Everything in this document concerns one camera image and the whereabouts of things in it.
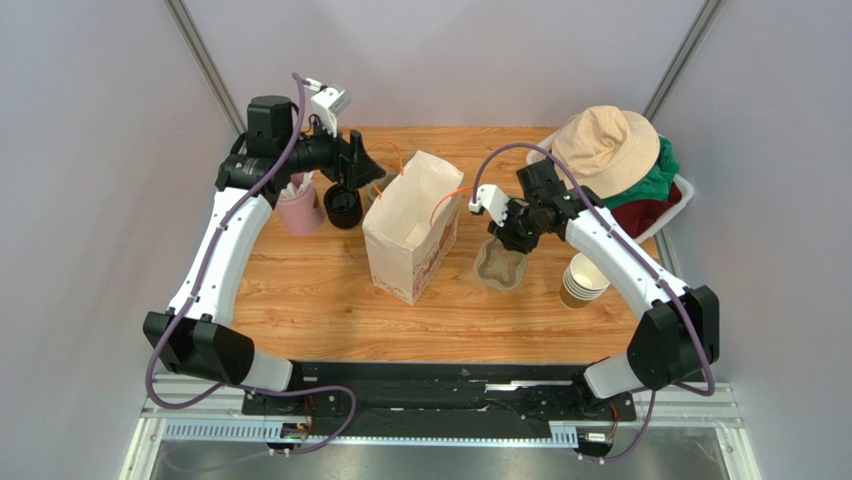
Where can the dark red cloth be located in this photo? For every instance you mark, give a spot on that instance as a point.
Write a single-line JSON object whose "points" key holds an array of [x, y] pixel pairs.
{"points": [[636, 217]]}

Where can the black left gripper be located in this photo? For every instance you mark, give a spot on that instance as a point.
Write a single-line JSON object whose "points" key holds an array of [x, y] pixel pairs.
{"points": [[349, 163]]}

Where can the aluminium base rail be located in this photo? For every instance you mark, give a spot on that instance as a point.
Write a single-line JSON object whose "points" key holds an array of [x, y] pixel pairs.
{"points": [[677, 434]]}

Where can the white paper takeout bag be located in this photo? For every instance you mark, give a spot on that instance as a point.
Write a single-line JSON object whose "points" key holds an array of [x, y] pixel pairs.
{"points": [[412, 226]]}

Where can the beige bucket hat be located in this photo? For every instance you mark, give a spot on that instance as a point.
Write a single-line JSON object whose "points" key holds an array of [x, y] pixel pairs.
{"points": [[607, 149]]}

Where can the pink cup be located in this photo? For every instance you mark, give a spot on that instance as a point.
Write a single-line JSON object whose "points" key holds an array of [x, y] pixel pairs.
{"points": [[298, 205]]}

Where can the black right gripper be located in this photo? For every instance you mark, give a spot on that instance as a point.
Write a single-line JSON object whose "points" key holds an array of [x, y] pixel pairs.
{"points": [[517, 233]]}

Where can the green cloth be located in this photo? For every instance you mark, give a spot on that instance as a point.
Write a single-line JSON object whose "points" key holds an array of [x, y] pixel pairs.
{"points": [[656, 184]]}

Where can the grey pulp cup carrier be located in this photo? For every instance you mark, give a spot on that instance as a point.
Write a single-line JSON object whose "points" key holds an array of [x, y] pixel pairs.
{"points": [[499, 268]]}

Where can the stack of paper cups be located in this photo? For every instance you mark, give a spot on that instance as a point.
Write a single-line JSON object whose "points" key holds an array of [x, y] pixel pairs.
{"points": [[582, 283]]}

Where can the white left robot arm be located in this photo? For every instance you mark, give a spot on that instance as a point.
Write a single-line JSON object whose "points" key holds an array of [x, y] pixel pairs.
{"points": [[193, 336]]}

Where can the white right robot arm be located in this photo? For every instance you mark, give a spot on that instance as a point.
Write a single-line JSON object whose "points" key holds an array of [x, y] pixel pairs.
{"points": [[677, 335]]}

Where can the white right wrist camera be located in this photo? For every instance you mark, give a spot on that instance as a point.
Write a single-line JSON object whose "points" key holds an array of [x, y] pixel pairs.
{"points": [[491, 199]]}

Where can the white plastic basket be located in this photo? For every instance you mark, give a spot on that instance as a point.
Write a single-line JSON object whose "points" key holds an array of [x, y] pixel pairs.
{"points": [[687, 191]]}

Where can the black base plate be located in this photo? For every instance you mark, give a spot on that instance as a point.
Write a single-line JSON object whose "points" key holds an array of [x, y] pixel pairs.
{"points": [[439, 400]]}

